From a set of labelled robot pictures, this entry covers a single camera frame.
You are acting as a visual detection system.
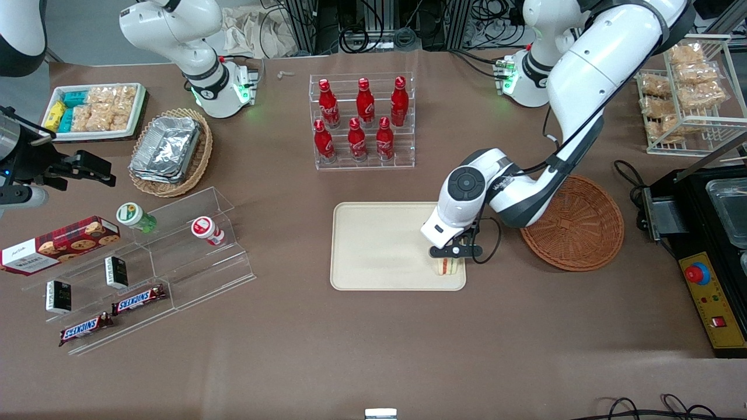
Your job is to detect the red lid drink bottle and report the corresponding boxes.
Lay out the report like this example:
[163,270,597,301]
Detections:
[191,216,226,247]

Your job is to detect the round brown wicker basket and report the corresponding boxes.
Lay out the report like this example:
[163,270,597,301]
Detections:
[519,174,625,272]

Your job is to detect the white snack tray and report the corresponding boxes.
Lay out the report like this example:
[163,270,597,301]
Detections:
[42,83,148,143]

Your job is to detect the stacked aluminium foil containers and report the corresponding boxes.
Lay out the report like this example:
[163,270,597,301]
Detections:
[129,115,203,184]

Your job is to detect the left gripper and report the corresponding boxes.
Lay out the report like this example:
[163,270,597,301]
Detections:
[420,210,484,262]

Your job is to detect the black arm base cable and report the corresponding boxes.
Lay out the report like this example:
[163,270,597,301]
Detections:
[448,48,504,80]

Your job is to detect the Snickers chocolate bar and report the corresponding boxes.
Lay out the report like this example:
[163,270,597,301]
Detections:
[111,284,167,316]
[58,312,115,348]

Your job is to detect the black sandwich press machine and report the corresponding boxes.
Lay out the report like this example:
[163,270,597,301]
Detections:
[642,166,747,358]

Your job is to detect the red cola bottle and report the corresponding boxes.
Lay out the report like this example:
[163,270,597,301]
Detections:
[318,79,341,130]
[347,117,368,163]
[313,120,336,165]
[375,116,395,162]
[356,77,376,128]
[390,76,409,128]

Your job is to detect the black machine power cable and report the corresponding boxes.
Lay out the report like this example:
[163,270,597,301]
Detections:
[612,159,652,232]

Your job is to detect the clear plastic container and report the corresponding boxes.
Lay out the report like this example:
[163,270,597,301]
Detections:
[706,177,747,250]

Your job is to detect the yellow control panel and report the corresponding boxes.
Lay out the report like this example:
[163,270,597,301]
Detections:
[678,251,747,349]

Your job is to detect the oval light wicker basket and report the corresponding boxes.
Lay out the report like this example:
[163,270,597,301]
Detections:
[128,108,214,198]

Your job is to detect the small black white box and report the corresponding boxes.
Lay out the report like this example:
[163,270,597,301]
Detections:
[46,280,73,315]
[104,255,130,290]

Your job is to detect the white wire rack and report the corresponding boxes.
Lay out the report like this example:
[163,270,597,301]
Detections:
[634,33,747,157]

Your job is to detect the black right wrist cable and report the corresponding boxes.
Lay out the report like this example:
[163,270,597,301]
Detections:
[0,106,57,141]

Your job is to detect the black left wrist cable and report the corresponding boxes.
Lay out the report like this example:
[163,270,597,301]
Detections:
[467,104,605,265]

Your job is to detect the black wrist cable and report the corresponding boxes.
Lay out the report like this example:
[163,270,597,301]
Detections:
[0,106,57,141]
[467,104,605,265]

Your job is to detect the clear acrylic bottle rack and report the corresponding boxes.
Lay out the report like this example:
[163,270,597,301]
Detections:
[309,72,416,171]

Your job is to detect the clear rice cracker bag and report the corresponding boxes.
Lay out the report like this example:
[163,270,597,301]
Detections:
[114,85,138,116]
[674,62,720,88]
[679,82,728,113]
[669,43,705,65]
[71,105,94,133]
[641,96,678,118]
[89,107,130,132]
[640,74,672,98]
[86,86,117,109]
[647,113,688,144]

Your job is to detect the aluminium frame rack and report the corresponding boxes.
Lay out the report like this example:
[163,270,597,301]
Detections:
[283,0,526,54]

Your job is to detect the grey metal bar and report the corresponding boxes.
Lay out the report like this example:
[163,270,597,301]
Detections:
[671,137,747,183]

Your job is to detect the black floor cable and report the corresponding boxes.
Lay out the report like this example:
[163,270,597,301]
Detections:
[575,393,747,420]

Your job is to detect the crumpled beige cloth bag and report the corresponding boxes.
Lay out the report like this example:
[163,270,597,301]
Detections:
[221,5,299,59]

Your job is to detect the green lid drink bottle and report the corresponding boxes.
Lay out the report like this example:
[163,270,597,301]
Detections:
[116,202,158,233]

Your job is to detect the clear acrylic stepped shelf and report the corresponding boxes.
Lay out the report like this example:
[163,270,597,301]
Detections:
[22,187,257,357]

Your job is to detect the yellow snack packet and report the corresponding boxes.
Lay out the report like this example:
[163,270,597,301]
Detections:
[44,100,67,132]

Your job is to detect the red tartan cookie box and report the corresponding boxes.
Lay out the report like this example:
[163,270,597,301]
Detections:
[0,215,121,277]

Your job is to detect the beige rectangular tray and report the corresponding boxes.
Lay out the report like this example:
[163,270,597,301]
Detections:
[330,202,467,291]

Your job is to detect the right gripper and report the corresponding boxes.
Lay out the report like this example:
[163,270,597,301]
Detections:
[0,139,116,209]

